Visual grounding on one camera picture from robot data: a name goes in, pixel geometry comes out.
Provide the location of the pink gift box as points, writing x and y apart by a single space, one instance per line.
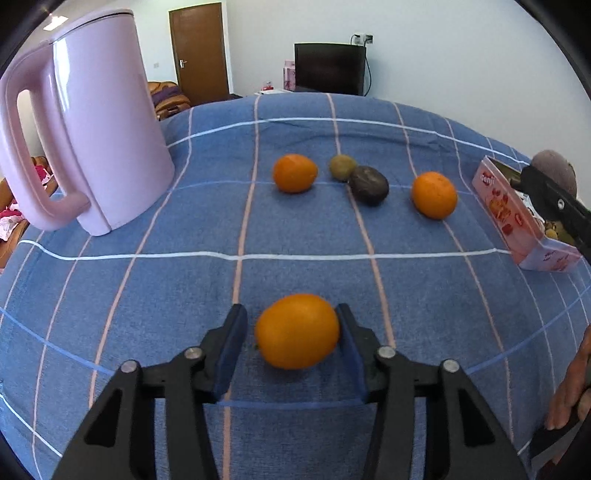
289 76

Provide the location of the dark wrinkled passion fruit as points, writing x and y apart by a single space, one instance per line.
369 185

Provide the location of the orange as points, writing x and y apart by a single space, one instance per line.
434 194
298 330
295 173

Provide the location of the pink rectangular tin box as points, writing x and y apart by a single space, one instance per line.
508 217

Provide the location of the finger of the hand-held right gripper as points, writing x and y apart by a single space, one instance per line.
558 207

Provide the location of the person's right hand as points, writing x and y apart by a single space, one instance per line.
570 392

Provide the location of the small green round fruit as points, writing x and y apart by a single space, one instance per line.
340 166

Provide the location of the wall power socket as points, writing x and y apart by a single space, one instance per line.
363 39

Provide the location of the brown wooden door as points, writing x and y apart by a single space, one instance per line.
201 50

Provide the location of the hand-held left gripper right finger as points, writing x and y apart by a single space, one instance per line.
353 355

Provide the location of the pink electric kettle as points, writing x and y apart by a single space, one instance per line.
101 129

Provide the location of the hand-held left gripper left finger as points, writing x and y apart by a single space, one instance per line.
228 350

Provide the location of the brown leather armchair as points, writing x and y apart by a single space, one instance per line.
168 99

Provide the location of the black television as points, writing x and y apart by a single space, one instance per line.
328 69

